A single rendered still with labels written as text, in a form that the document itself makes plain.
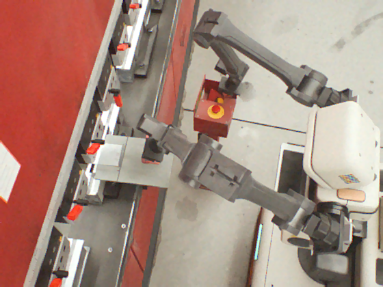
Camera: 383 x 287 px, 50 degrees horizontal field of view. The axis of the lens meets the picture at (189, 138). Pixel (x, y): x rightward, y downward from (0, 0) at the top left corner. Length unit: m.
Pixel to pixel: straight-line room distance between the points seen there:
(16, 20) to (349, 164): 0.82
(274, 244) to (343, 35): 1.81
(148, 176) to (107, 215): 0.23
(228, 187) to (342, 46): 2.56
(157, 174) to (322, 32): 2.19
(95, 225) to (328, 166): 0.85
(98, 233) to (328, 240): 0.79
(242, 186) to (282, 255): 1.31
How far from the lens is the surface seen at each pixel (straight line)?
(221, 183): 0.84
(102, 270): 1.51
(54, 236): 1.17
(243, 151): 2.64
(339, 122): 1.18
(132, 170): 1.48
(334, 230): 1.20
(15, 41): 0.87
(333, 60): 3.20
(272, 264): 2.12
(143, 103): 1.77
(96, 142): 1.30
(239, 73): 1.63
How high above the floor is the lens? 2.32
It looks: 60 degrees down
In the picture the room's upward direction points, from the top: 2 degrees counter-clockwise
